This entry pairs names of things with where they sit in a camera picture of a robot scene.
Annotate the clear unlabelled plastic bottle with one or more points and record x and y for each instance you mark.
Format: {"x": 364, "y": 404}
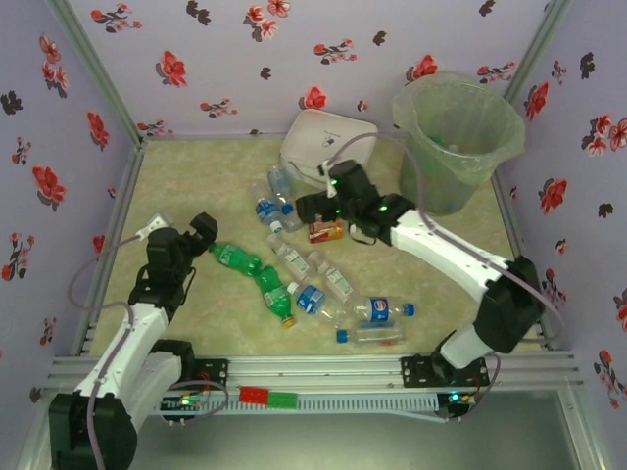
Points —
{"x": 293, "y": 222}

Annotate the red orange label bottle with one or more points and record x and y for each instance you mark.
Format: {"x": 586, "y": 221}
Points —
{"x": 323, "y": 232}

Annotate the blue label bottle white cap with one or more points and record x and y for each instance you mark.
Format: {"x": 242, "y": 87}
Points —
{"x": 311, "y": 298}
{"x": 267, "y": 209}

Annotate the clear bottle white label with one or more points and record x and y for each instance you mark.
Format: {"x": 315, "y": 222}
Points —
{"x": 294, "y": 262}

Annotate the clear bottle green label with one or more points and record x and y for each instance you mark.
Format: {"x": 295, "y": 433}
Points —
{"x": 338, "y": 284}

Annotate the green bottle yellow cap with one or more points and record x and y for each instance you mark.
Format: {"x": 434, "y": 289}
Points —
{"x": 274, "y": 294}

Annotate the pepsi bottle blue cap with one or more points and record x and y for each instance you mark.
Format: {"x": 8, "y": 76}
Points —
{"x": 379, "y": 309}

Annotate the clear bottle blue cap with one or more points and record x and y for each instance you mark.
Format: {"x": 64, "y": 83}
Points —
{"x": 377, "y": 336}

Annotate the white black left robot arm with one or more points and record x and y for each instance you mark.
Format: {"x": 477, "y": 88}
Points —
{"x": 122, "y": 352}

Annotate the bin with green liner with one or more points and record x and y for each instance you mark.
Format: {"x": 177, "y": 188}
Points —
{"x": 455, "y": 186}

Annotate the white plastic carry case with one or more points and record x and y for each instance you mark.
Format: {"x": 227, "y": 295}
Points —
{"x": 323, "y": 139}

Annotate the left circuit board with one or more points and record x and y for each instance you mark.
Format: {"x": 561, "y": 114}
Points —
{"x": 183, "y": 402}

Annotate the circuit board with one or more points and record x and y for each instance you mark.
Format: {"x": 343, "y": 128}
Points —
{"x": 183, "y": 402}
{"x": 463, "y": 399}

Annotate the red block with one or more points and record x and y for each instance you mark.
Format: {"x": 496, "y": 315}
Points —
{"x": 254, "y": 395}

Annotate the green block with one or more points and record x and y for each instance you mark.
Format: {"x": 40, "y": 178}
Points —
{"x": 283, "y": 400}

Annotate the right circuit board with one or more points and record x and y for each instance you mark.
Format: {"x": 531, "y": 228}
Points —
{"x": 463, "y": 399}

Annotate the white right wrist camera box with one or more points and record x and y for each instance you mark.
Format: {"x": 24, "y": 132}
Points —
{"x": 327, "y": 178}

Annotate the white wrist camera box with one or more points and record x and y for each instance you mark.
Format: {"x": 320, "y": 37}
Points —
{"x": 327, "y": 178}
{"x": 157, "y": 224}

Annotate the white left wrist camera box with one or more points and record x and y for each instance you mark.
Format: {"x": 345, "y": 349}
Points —
{"x": 157, "y": 224}

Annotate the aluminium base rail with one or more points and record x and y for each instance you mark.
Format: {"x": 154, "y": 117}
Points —
{"x": 318, "y": 372}

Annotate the aluminium frame post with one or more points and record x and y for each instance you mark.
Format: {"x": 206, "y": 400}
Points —
{"x": 95, "y": 68}
{"x": 536, "y": 49}

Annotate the aluminium lower frame bar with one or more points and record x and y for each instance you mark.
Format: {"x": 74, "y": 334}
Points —
{"x": 578, "y": 426}

